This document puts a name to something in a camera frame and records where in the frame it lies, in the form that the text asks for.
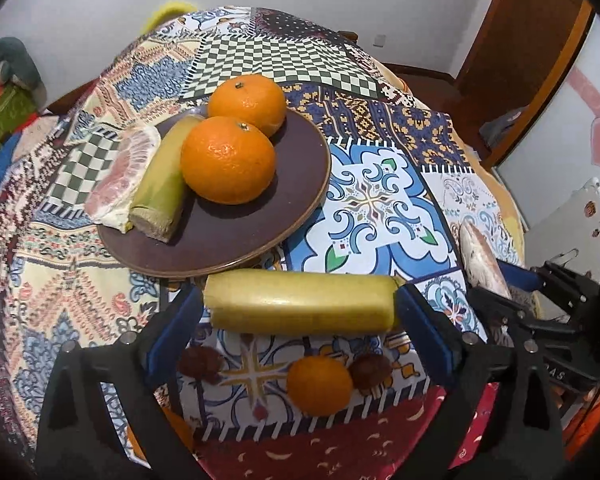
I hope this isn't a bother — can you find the peeled pomelo segment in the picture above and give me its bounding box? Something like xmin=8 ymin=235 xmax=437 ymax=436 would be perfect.
xmin=460 ymin=220 xmax=512 ymax=299

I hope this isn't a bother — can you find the long yellow sugarcane piece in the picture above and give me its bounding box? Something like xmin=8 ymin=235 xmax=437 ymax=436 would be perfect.
xmin=204 ymin=269 xmax=398 ymax=336

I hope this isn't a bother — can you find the short yellow sugarcane piece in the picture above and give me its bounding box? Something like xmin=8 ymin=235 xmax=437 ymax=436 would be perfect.
xmin=129 ymin=115 xmax=204 ymax=243

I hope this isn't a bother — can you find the large orange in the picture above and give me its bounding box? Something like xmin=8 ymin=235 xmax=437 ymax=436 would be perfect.
xmin=181 ymin=116 xmax=276 ymax=205

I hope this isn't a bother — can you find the medium orange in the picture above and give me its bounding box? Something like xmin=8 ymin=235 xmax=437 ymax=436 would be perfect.
xmin=207 ymin=74 xmax=287 ymax=138

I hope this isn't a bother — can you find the dark red date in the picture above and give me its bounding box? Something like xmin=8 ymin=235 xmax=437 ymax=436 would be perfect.
xmin=178 ymin=346 xmax=224 ymax=385
xmin=348 ymin=353 xmax=392 ymax=390

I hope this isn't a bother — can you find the patchwork patterned tablecloth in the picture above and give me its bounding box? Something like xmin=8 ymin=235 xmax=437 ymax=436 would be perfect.
xmin=0 ymin=6 xmax=524 ymax=468

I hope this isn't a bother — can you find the dark purple round plate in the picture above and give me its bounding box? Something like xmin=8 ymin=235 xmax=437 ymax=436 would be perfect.
xmin=97 ymin=110 xmax=330 ymax=278

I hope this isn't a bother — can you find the brown wooden door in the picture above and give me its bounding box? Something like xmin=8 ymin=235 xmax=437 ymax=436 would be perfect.
xmin=451 ymin=0 xmax=594 ymax=167

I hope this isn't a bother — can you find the green fabric box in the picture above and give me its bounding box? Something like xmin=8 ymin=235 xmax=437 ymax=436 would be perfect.
xmin=0 ymin=84 xmax=36 ymax=144

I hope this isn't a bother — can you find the grey plush toy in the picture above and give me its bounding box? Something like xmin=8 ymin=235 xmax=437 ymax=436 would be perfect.
xmin=0 ymin=37 xmax=46 ymax=108

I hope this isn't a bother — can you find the yellow fuzzy chair back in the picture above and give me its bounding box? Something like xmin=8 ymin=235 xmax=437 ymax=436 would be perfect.
xmin=140 ymin=0 xmax=198 ymax=36

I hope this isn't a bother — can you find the white wall socket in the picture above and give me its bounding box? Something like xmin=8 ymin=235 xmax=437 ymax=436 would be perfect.
xmin=373 ymin=35 xmax=386 ymax=48

